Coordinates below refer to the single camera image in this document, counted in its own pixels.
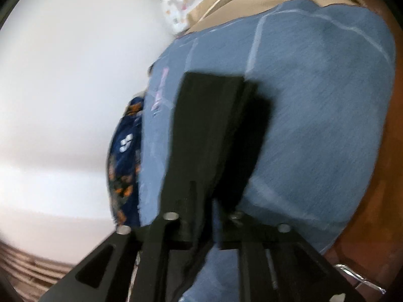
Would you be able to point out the blue grid pattern bedsheet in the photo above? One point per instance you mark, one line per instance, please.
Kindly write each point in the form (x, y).
(329, 71)

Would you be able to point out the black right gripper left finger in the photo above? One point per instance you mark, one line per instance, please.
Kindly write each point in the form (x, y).
(130, 265)

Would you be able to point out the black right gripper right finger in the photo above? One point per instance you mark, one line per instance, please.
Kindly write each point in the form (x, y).
(276, 264)

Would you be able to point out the navy dog print blanket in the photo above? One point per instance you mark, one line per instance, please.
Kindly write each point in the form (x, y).
(124, 164)

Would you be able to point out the black pants with orange lining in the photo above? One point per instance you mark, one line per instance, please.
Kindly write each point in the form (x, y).
(218, 128)

